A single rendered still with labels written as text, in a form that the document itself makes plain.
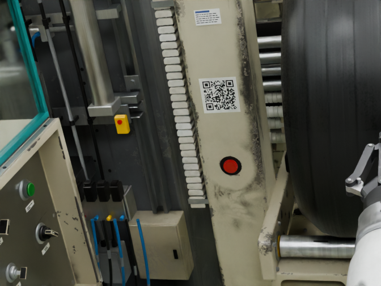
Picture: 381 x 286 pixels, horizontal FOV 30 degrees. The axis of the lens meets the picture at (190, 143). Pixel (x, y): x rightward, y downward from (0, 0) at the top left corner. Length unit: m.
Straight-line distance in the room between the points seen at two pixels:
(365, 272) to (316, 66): 0.44
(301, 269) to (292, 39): 0.51
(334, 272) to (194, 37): 0.54
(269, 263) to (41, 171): 0.48
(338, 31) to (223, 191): 0.49
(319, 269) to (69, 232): 0.51
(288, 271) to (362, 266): 0.65
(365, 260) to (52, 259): 0.73
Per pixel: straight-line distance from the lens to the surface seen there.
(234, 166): 1.47
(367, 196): 0.97
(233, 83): 1.39
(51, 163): 1.37
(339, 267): 1.48
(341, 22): 1.18
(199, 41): 1.38
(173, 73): 1.43
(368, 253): 0.85
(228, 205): 1.53
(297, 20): 1.21
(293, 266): 1.49
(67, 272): 1.47
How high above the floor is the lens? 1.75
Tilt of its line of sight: 25 degrees down
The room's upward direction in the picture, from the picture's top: 10 degrees counter-clockwise
